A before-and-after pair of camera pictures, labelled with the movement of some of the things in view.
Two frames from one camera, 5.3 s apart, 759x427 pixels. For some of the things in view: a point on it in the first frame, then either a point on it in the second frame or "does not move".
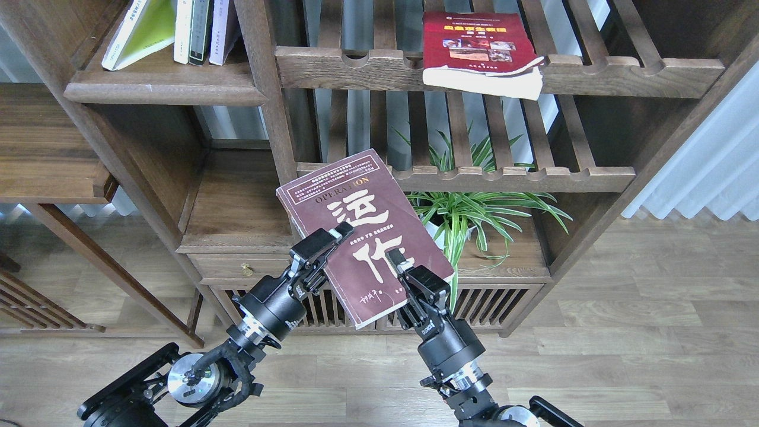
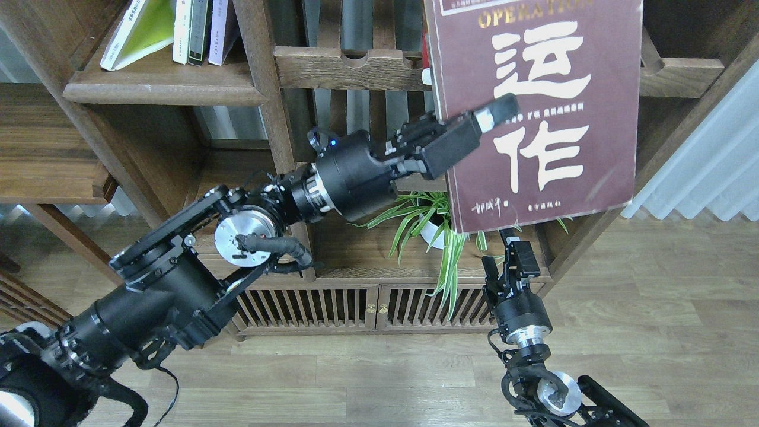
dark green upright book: [200, 32] does not move
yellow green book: [149, 26] does not move
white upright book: [183, 24] does not move
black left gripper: [276, 304] → [348, 175]
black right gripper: [447, 343] → [520, 314]
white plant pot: [437, 232] does not move
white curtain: [718, 168] does not move
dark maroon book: [364, 192] → [574, 66]
